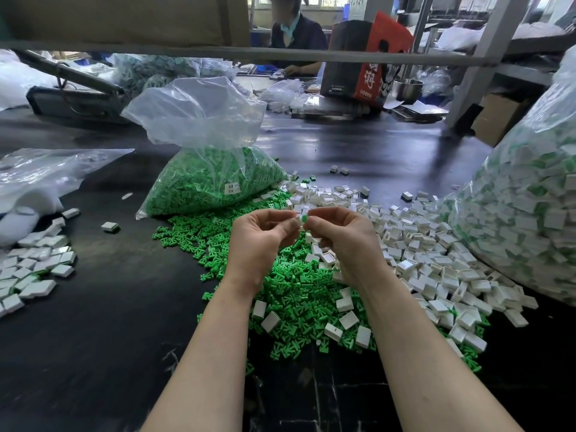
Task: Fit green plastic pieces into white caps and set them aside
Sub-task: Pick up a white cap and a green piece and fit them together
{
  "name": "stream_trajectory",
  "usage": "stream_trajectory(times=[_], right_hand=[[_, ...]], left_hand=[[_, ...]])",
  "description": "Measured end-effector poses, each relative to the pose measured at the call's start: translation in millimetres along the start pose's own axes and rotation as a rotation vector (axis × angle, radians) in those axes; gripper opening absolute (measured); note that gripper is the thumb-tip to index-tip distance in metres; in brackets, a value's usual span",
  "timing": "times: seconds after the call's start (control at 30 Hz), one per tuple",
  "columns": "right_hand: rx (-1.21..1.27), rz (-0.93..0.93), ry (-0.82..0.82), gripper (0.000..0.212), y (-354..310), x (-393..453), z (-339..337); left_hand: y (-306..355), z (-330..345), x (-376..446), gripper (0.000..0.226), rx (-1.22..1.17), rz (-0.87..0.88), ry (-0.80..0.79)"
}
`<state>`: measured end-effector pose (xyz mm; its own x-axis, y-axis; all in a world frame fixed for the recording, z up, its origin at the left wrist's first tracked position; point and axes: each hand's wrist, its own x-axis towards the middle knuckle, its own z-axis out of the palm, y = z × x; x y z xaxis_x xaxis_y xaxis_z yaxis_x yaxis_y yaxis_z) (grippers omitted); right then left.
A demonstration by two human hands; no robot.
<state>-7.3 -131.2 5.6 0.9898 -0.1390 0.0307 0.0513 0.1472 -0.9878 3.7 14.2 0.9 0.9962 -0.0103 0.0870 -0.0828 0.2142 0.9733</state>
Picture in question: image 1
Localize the person's right hand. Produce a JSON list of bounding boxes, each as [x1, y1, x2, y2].
[[304, 206, 386, 293]]

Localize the person's left hand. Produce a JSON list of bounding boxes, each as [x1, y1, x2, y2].
[[222, 208, 302, 295]]

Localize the pile of green parts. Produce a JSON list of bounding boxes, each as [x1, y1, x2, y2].
[[151, 191, 484, 374]]

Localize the pile of white plastic caps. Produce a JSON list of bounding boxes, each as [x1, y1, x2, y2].
[[250, 179, 539, 356]]

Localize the pile of assembled white pieces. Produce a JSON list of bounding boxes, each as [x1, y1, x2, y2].
[[0, 208, 80, 319]]

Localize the person's left forearm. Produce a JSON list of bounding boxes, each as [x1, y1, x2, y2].
[[139, 281, 262, 432]]

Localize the person's right forearm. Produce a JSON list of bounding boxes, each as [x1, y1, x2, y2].
[[360, 278, 523, 432]]

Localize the bag of green clips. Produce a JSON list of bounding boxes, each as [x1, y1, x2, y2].
[[121, 76, 287, 220]]

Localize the large bag of white caps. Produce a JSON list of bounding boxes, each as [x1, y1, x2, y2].
[[445, 44, 576, 307]]

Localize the clear bag of pale parts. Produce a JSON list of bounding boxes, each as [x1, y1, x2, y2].
[[110, 53, 237, 100]]

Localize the white paper sheets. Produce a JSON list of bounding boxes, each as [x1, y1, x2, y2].
[[387, 100, 449, 122]]

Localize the crumpled white plastic bag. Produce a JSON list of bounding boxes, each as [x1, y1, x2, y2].
[[259, 78, 309, 113]]

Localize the metal bowl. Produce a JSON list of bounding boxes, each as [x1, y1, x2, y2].
[[394, 78, 424, 104]]

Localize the black and red box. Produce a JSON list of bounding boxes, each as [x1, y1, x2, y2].
[[319, 11, 415, 108]]

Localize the black table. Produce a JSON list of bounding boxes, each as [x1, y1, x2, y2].
[[0, 74, 576, 432]]

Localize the cardboard box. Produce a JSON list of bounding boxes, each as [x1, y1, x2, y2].
[[472, 94, 532, 148]]

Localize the empty clear plastic bag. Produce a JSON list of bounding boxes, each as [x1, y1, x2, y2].
[[0, 148, 136, 247]]

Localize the white bags on shelf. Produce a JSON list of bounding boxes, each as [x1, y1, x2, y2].
[[436, 24, 563, 52]]

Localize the brown board panel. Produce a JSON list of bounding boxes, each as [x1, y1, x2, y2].
[[0, 0, 251, 47]]

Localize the white plastic sheet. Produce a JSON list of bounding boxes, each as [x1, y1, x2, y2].
[[0, 49, 55, 110]]

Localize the grey metal shelf frame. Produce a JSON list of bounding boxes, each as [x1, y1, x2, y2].
[[0, 0, 576, 136]]

